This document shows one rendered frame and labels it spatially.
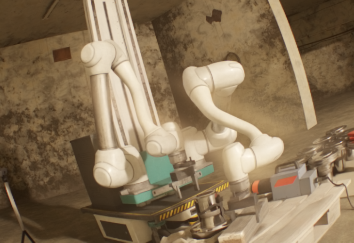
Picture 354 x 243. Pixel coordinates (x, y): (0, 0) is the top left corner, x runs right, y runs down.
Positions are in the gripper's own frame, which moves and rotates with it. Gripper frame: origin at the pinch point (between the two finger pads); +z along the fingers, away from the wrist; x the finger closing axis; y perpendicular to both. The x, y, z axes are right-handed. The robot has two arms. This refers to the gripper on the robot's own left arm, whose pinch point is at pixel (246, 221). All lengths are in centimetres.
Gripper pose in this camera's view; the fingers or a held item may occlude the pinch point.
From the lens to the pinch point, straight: 159.4
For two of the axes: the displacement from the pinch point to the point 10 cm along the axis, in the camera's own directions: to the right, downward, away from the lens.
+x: -8.4, 2.6, 4.7
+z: 2.7, 9.6, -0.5
